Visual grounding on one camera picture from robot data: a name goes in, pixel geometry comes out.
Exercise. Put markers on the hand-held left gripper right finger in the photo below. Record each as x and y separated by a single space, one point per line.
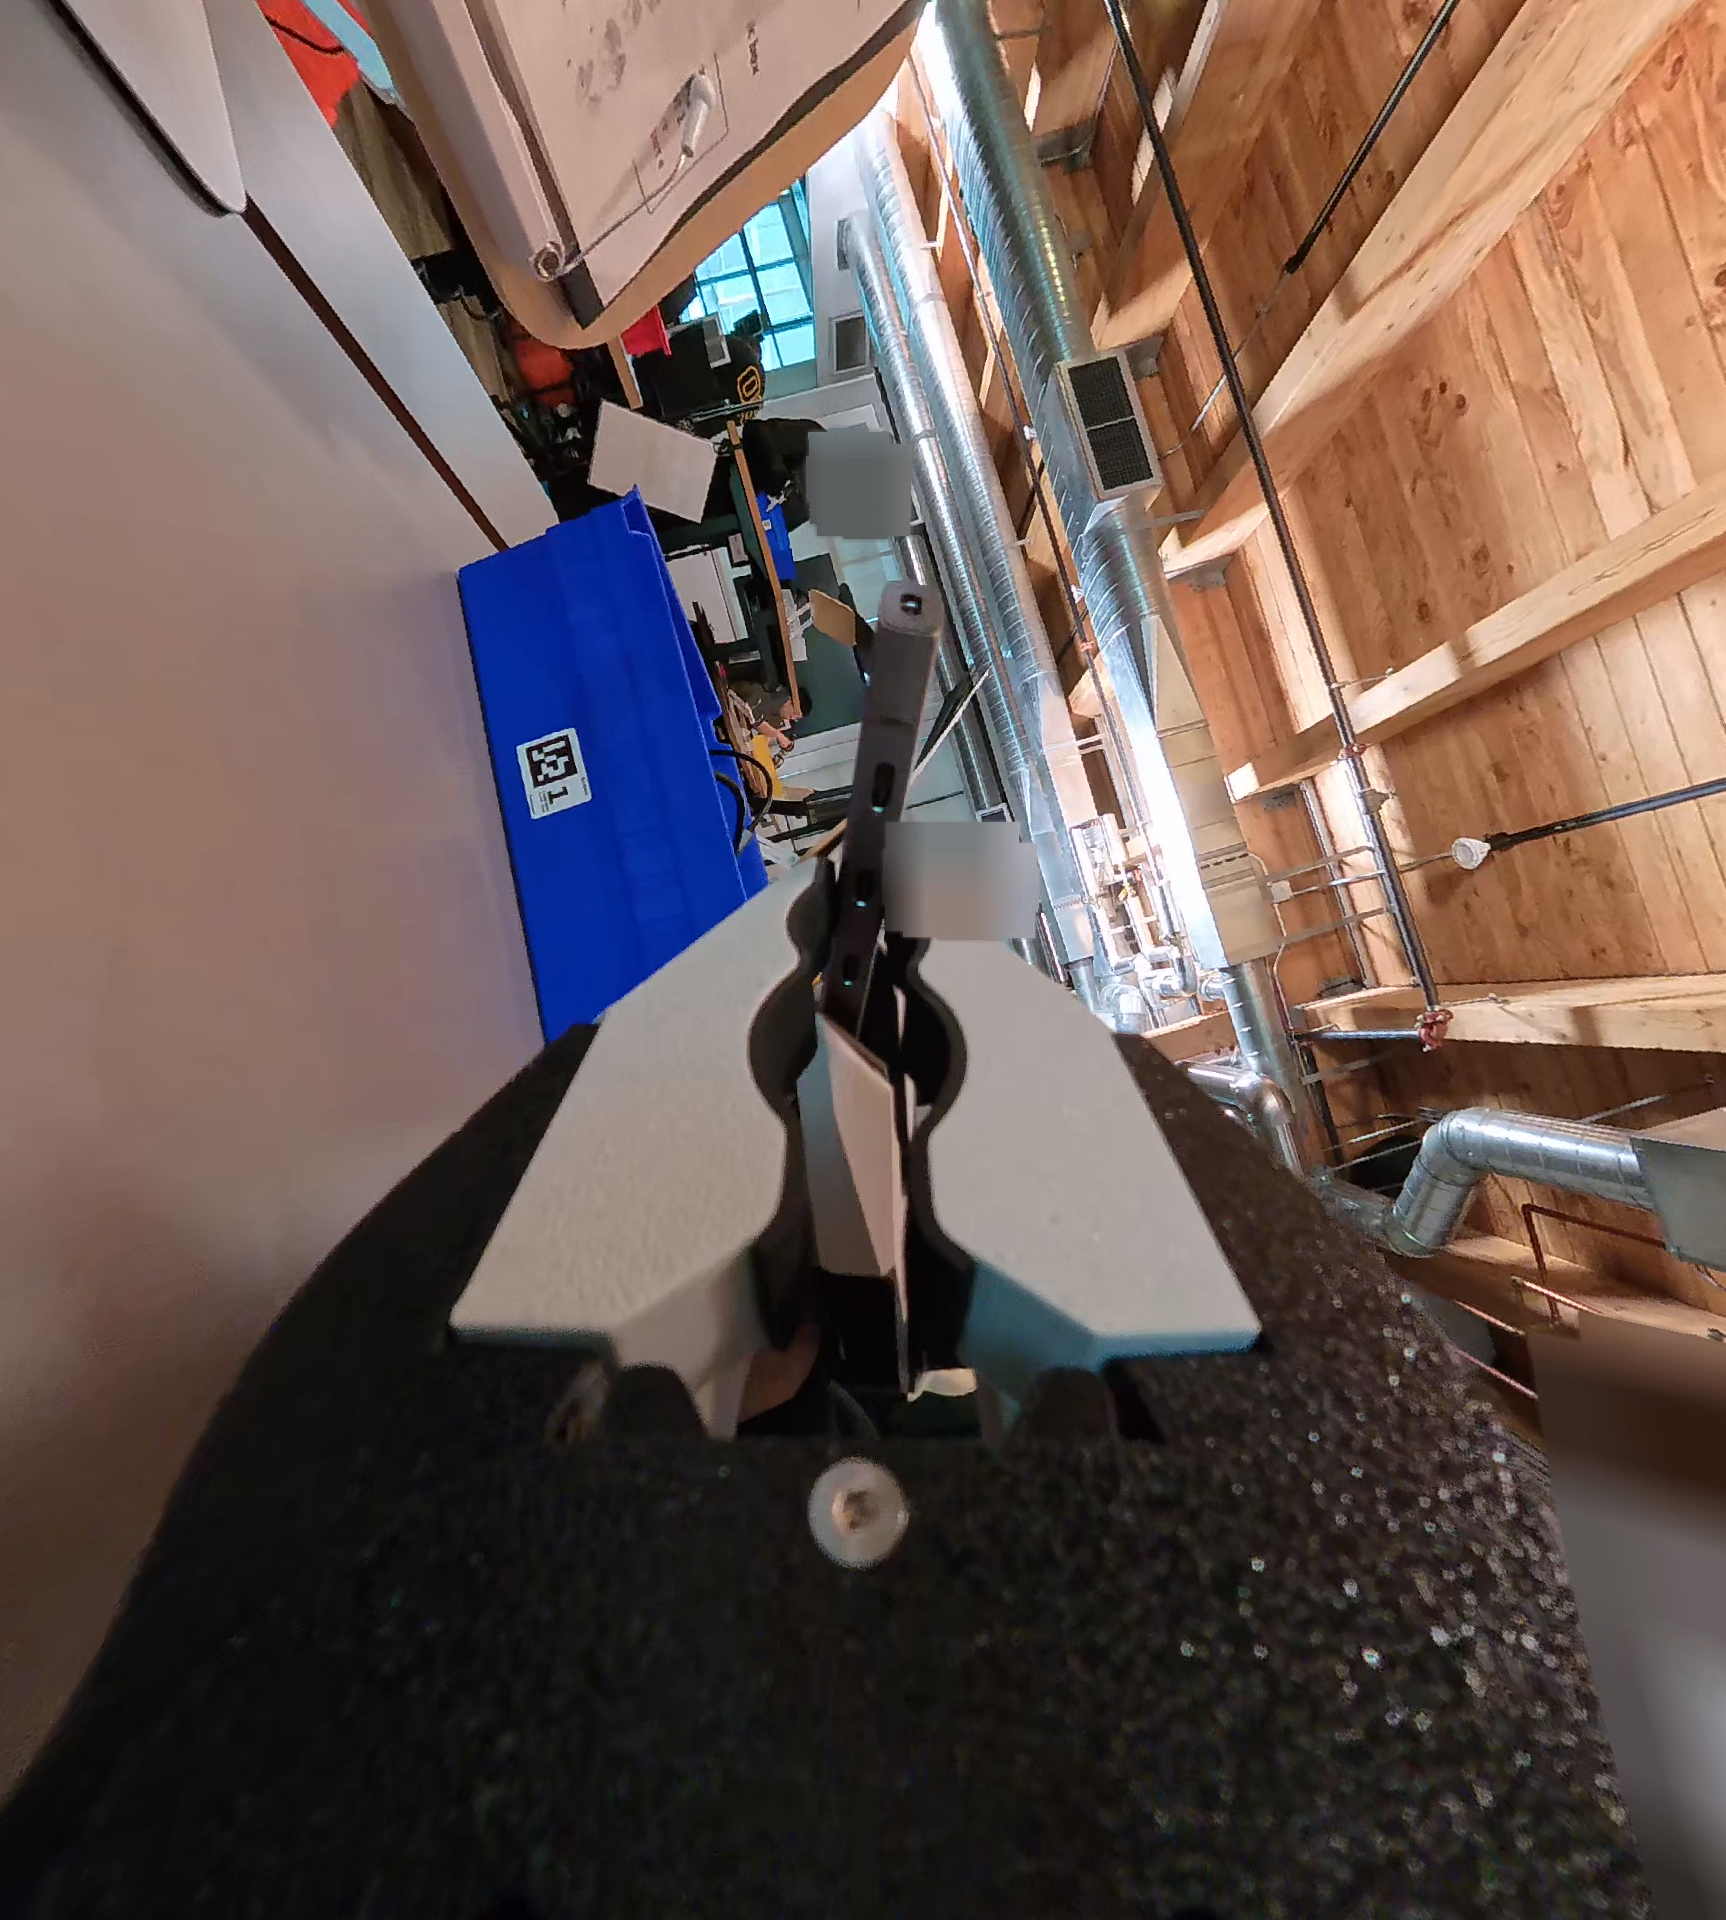
1089 1184

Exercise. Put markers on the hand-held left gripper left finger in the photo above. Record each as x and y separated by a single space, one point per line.
639 1184

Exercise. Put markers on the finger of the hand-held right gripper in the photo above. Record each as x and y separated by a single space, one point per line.
857 1155

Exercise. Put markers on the blue plastic bin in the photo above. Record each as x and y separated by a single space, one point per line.
609 900
777 541

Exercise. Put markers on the grey USB hub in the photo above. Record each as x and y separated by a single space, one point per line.
893 704

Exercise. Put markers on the silver pipe elbow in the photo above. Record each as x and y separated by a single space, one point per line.
1523 1148

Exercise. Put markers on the grey panel stand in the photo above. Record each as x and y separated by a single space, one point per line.
646 459

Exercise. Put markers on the red plastic bin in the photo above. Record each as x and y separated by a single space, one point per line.
646 331

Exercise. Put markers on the wooden document stand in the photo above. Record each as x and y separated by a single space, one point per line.
532 284

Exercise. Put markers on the white instruction sheet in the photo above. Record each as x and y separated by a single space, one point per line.
609 90

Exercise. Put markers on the silver ventilation duct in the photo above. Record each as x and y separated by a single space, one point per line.
1012 195

